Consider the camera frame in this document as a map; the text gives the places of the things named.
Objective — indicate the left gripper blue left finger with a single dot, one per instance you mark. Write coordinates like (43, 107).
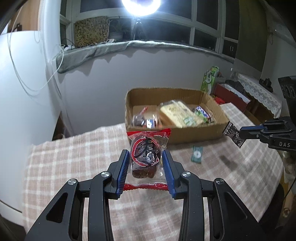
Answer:
(121, 172)

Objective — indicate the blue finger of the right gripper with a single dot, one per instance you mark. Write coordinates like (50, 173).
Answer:
(250, 134)
(250, 129)

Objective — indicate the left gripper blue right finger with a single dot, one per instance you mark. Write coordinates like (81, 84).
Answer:
(171, 173)

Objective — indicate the dark brown candy packet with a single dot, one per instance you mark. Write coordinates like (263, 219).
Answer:
(233, 133)

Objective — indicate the red date cake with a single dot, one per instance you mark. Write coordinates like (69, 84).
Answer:
(145, 160)
(140, 119)

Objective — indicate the teal mint candy packet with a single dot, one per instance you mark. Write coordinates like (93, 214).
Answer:
(197, 154)

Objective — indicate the Chinese Snickers bar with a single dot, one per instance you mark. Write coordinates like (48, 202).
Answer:
(206, 117)

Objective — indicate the large cracker pack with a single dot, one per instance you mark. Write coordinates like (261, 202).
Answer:
(176, 114)

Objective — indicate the brown Snickers bar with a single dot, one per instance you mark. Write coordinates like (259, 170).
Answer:
(151, 123)

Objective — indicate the pink plaid tablecloth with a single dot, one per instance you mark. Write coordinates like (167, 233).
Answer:
(146, 211)

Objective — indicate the red box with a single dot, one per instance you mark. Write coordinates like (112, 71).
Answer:
(231, 95)

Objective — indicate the white lace cloth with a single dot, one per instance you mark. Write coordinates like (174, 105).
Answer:
(268, 99)

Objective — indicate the cardboard box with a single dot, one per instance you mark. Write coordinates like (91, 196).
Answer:
(136, 99)

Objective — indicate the green gift bag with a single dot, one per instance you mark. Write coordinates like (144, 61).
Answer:
(209, 78)

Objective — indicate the white cabinet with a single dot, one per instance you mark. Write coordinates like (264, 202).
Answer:
(28, 110)

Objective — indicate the white power strip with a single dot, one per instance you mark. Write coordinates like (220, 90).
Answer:
(109, 41)

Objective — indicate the leopard print cushion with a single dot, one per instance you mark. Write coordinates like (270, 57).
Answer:
(91, 31)

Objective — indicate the black tripod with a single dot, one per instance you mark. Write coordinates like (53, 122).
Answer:
(138, 31)

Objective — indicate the ring light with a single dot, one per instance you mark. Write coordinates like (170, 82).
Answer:
(141, 8)

